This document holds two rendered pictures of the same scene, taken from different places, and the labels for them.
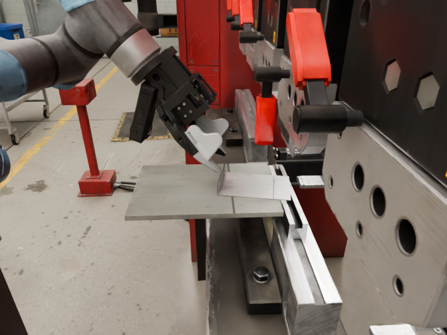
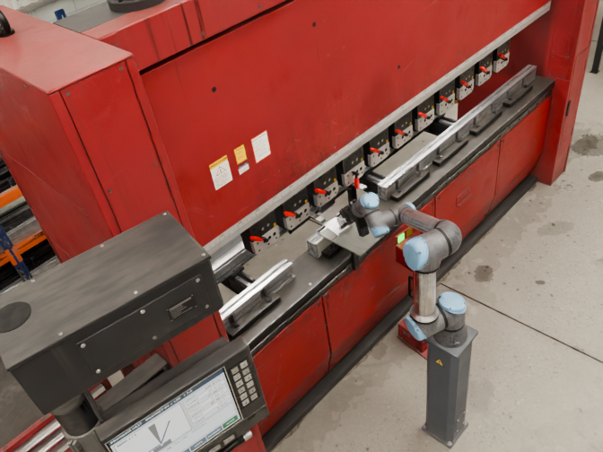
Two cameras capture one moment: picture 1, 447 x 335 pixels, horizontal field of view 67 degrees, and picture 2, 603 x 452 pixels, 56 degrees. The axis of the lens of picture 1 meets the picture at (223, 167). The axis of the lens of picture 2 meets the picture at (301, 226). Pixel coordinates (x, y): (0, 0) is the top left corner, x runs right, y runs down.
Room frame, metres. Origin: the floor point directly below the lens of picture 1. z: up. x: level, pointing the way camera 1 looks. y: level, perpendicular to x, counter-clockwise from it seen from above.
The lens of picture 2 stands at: (2.00, 1.58, 2.86)
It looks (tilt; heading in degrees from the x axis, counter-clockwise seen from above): 40 degrees down; 233
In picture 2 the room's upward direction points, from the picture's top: 10 degrees counter-clockwise
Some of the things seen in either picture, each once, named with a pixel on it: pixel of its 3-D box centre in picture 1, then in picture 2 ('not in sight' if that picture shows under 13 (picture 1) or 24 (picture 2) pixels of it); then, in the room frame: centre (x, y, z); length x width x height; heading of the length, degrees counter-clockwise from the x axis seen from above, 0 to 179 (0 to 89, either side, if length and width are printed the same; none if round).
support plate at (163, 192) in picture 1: (205, 188); (351, 235); (0.54, 0.03, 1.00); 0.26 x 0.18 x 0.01; 93
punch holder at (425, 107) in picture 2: not in sight; (419, 111); (-0.22, -0.15, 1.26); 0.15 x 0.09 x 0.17; 3
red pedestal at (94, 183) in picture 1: (87, 137); not in sight; (2.15, 0.94, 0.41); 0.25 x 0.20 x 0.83; 93
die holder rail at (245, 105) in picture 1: (249, 121); (251, 298); (1.10, -0.09, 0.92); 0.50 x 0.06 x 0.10; 3
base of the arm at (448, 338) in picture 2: not in sight; (450, 326); (0.59, 0.65, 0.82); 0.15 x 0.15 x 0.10
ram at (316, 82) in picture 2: not in sight; (404, 33); (-0.10, -0.14, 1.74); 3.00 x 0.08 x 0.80; 3
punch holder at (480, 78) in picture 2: not in sight; (479, 67); (-0.82, -0.18, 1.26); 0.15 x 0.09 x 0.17; 3
